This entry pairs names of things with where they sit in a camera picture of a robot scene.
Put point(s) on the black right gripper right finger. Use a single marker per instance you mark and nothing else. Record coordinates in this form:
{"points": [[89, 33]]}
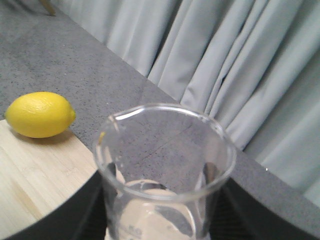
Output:
{"points": [[238, 216]]}

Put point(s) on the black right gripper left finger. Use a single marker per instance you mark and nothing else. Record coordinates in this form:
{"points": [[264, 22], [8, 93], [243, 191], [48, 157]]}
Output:
{"points": [[81, 217]]}

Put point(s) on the clear glass beaker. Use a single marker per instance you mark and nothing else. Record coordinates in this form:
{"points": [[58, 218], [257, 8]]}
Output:
{"points": [[162, 167]]}

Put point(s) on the light wooden cutting board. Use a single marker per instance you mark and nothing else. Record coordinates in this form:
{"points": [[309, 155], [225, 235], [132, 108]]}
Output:
{"points": [[38, 175]]}

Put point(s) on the yellow lemon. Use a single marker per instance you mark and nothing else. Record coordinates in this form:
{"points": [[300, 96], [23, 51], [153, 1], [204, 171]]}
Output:
{"points": [[40, 114]]}

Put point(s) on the grey pleated curtain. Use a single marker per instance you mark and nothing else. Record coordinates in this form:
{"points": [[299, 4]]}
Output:
{"points": [[253, 65]]}

